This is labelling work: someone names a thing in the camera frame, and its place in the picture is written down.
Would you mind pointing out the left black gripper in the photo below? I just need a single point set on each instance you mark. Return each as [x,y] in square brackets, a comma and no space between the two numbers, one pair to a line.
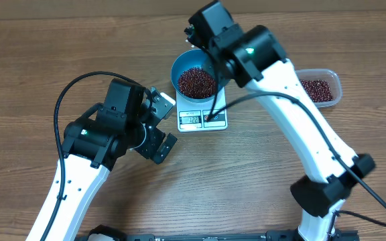
[157,137]

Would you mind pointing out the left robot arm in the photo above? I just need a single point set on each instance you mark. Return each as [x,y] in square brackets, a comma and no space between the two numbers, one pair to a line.
[89,152]

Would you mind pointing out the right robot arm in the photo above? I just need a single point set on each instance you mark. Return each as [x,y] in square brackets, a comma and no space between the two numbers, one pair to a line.
[257,62]

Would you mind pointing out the blue metal bowl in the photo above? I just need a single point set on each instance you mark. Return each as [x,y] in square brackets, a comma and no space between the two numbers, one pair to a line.
[191,59]

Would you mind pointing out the white digital kitchen scale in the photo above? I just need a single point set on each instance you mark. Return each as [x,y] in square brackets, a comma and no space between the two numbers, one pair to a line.
[192,113]

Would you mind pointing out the red beans in bowl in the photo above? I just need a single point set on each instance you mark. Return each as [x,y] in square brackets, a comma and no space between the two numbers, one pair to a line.
[196,83]

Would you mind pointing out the red adzuki beans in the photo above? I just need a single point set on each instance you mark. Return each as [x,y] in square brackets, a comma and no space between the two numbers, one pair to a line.
[317,90]

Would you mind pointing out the clear plastic container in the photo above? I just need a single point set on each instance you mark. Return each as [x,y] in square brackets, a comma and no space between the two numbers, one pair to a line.
[326,75]

